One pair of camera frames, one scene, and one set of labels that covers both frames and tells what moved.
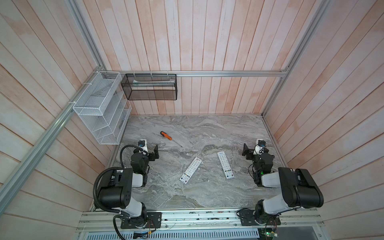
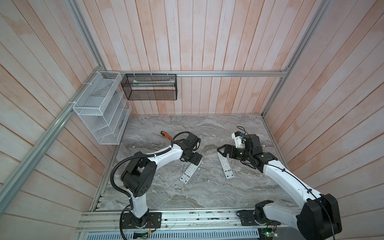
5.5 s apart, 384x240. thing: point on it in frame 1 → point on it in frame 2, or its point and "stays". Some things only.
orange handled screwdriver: x=164 y=134 stays
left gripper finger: x=156 y=152 → x=195 y=158
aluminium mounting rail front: x=204 y=221 stays
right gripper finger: x=245 y=149 → x=227 y=149
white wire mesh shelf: x=104 y=108 stays
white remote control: x=190 y=170 stays
